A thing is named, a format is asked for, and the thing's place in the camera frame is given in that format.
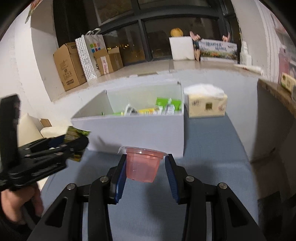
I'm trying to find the small green gold snack bag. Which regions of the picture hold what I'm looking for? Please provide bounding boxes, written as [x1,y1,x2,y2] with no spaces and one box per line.
[63,126,91,162]

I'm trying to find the pink jelly cup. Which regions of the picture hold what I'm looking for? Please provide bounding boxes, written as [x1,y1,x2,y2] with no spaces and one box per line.
[118,146,168,183]

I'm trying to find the green white snack pack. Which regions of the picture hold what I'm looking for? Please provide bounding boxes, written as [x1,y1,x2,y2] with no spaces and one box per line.
[163,98,182,115]
[155,97,169,114]

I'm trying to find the yellow sunflower seed bag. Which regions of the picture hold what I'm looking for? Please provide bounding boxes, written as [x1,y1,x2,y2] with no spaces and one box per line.
[137,108,156,115]

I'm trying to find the left hand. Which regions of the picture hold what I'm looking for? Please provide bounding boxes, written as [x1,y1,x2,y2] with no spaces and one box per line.
[1,183,44,225]

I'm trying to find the cream leather sofa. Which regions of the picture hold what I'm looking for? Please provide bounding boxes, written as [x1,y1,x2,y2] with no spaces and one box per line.
[18,113,68,144]

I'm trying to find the grey blue table cloth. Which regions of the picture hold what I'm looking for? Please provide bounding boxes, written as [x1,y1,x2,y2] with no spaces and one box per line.
[41,116,258,240]

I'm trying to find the large cardboard box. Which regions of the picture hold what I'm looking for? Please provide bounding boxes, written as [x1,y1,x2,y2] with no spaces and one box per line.
[53,42,87,91]

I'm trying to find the silver foil snack packet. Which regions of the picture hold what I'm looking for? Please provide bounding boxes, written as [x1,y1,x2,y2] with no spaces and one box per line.
[124,104,139,116]

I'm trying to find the tissue pack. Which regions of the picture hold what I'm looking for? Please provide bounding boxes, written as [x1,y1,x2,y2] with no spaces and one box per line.
[184,84,228,118]

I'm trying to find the brown side counter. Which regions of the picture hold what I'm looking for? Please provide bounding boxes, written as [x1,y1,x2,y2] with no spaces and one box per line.
[258,78,296,118]

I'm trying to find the white storage box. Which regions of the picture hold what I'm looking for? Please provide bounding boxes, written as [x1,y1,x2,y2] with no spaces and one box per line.
[71,80,185,158]

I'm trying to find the small open cardboard box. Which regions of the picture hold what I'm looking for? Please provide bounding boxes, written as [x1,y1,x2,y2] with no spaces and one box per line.
[93,47,123,75]

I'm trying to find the white dotted paper bag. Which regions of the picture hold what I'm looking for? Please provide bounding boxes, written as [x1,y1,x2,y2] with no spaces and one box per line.
[75,28,106,81]

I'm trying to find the yellow green carton box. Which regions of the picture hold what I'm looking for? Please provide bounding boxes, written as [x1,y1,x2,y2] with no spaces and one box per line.
[280,73,296,93]

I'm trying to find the rolled white paper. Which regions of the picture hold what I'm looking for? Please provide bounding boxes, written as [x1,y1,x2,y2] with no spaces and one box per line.
[234,64,264,76]

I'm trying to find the white spray bottle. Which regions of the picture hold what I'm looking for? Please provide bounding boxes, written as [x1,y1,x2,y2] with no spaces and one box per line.
[240,41,252,66]

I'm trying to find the printed gift box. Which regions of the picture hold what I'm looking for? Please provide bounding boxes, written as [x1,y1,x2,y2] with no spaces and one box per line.
[199,39,238,64]

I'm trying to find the white foam box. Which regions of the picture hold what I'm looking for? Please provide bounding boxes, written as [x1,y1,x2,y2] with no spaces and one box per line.
[169,36,195,60]

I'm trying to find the orange pomelo fruit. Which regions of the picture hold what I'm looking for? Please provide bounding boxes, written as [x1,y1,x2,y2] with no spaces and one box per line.
[170,28,184,37]

